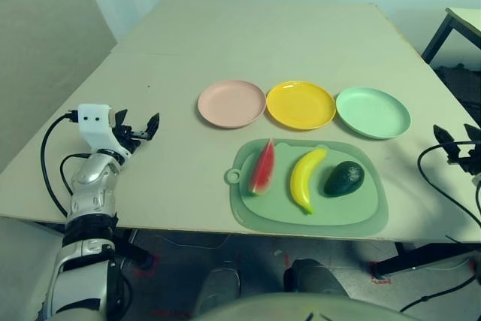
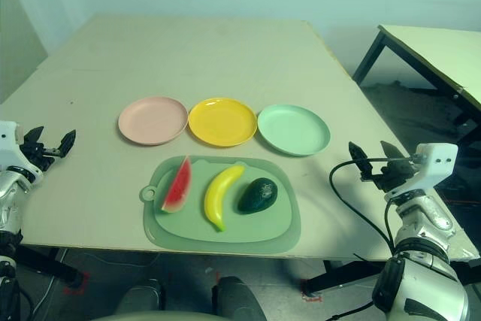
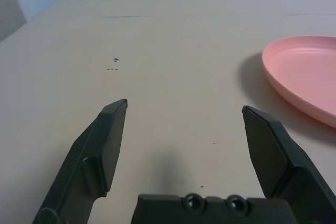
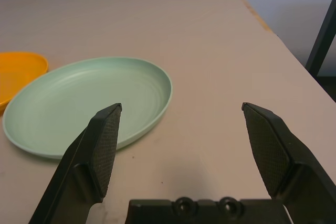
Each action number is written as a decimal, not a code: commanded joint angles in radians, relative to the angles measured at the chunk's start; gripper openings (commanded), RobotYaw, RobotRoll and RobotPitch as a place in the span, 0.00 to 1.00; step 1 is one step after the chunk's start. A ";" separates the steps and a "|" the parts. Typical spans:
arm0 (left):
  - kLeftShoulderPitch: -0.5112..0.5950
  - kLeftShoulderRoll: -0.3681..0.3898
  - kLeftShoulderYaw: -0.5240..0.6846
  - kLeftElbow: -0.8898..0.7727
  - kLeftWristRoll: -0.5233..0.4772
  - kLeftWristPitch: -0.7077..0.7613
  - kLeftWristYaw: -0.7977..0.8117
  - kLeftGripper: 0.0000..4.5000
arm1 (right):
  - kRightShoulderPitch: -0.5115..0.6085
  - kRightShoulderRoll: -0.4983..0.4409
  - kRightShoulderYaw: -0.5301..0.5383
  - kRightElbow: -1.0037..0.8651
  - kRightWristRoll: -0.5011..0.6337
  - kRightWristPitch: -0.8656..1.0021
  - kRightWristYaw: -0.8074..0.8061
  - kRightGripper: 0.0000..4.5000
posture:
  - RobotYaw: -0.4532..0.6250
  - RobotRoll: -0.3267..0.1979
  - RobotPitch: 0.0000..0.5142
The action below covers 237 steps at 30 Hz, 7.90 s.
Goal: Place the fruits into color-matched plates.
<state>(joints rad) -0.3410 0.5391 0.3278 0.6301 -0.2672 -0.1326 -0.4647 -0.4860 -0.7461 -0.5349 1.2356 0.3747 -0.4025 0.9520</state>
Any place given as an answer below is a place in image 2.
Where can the black table leg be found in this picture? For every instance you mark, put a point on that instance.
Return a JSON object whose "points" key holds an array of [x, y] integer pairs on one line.
{"points": [[345, 276], [49, 266]]}

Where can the yellow banana toy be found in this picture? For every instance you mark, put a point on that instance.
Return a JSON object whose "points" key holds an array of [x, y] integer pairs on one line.
{"points": [[218, 193]]}

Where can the pale robot torso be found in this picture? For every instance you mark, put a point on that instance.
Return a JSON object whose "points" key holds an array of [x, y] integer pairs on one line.
{"points": [[150, 317]]}

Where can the grey right robot leg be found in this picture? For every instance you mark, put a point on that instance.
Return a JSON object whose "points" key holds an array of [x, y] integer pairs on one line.
{"points": [[236, 298]]}

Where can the pink plate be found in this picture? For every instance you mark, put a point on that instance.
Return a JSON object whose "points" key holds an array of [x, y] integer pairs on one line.
{"points": [[152, 120]]}

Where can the mint green plate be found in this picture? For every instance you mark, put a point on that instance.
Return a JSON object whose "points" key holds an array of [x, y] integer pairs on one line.
{"points": [[293, 131]]}

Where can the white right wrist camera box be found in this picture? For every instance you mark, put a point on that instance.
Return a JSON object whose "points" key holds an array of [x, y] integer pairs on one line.
{"points": [[437, 159]]}

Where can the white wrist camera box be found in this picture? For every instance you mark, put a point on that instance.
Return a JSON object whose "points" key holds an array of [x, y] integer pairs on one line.
{"points": [[437, 159], [7, 137]]}

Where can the dark green avocado toy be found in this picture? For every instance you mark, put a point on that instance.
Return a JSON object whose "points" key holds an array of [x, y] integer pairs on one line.
{"points": [[257, 197]]}

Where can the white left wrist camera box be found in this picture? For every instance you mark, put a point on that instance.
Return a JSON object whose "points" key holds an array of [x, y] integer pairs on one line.
{"points": [[7, 137]]}

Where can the grey left robot leg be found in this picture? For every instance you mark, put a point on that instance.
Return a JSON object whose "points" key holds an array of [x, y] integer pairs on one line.
{"points": [[141, 298]]}

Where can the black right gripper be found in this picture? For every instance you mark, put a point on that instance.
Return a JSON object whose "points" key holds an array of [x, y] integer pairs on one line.
{"points": [[394, 178]]}

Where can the watermelon slice toy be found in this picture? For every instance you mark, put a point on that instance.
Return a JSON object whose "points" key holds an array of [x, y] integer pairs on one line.
{"points": [[179, 187]]}

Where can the beige side table black legs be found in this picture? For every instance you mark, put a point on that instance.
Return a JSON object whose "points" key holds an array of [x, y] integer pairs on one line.
{"points": [[432, 46]]}

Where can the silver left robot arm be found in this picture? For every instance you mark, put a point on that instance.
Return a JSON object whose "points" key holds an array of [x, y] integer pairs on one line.
{"points": [[7, 193]]}

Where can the grey robot leg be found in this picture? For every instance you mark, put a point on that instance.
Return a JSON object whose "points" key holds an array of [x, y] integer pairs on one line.
{"points": [[236, 298], [141, 298]]}

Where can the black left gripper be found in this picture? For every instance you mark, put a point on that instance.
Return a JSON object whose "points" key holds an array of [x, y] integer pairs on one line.
{"points": [[41, 155]]}

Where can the yellow plate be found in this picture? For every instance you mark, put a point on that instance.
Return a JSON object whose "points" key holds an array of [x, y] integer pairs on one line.
{"points": [[222, 122]]}

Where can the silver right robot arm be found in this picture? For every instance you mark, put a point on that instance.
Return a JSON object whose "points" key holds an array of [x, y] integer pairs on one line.
{"points": [[424, 215]]}

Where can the green cutting mat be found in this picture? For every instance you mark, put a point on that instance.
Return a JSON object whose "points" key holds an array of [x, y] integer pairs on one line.
{"points": [[263, 227]]}

